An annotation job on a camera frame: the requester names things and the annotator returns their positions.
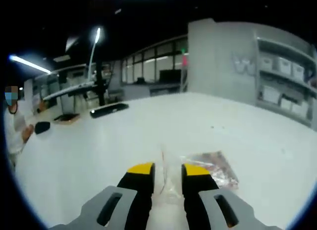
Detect black keyboard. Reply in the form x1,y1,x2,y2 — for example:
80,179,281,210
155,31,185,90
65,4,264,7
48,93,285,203
89,102,130,119

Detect long strip ceiling light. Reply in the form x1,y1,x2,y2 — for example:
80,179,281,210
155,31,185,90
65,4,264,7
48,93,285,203
9,53,52,74

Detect glass partition wall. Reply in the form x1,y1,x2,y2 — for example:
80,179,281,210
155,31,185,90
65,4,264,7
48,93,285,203
120,35,189,92

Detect clear resealable bag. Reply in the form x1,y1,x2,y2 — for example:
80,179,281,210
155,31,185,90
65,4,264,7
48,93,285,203
151,143,240,211

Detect black monitor stand pole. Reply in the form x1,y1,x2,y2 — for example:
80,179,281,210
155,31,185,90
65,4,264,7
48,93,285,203
95,61,107,106

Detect black computer mouse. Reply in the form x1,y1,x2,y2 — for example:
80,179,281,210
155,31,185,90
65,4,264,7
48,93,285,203
34,121,52,135

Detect white office desk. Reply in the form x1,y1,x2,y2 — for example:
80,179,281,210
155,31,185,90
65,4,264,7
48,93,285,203
42,81,109,102

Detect small black monitor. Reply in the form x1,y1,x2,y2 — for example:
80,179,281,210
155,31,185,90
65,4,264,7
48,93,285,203
159,69,182,83

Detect tilted computer monitor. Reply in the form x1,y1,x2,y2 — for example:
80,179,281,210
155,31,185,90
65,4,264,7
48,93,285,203
85,42,100,84

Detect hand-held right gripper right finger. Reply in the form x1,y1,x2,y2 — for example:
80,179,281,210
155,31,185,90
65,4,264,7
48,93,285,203
181,163,258,230

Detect brown flat packet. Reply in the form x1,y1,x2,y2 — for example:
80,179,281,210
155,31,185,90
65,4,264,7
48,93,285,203
53,112,80,125

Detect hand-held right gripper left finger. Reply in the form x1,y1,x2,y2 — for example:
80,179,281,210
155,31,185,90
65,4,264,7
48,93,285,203
79,162,157,230

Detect shelf with white boxes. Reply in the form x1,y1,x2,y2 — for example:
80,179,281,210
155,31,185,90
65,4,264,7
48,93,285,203
258,55,311,117

